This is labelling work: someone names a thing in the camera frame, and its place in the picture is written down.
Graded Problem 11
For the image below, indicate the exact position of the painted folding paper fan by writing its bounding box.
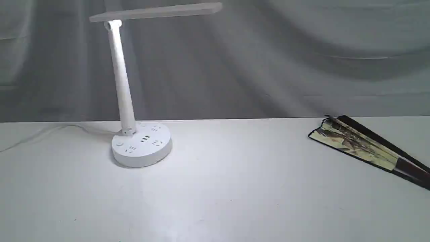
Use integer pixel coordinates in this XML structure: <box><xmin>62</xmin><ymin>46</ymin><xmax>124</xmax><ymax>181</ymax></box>
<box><xmin>308</xmin><ymin>115</ymin><xmax>430</xmax><ymax>190</ymax></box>

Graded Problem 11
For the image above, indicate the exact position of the white desk lamp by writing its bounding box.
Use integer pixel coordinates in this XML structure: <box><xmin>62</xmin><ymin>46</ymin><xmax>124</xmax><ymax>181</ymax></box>
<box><xmin>89</xmin><ymin>2</ymin><xmax>223</xmax><ymax>168</ymax></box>

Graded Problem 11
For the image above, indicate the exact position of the grey backdrop cloth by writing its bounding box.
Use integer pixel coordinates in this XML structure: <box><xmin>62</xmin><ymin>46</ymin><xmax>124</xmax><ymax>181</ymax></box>
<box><xmin>1</xmin><ymin>0</ymin><xmax>430</xmax><ymax>122</ymax></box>

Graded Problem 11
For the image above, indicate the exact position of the white lamp power cable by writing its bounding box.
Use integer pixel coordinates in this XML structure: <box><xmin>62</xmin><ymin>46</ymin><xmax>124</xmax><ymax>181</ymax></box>
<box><xmin>0</xmin><ymin>124</ymin><xmax>119</xmax><ymax>153</ymax></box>

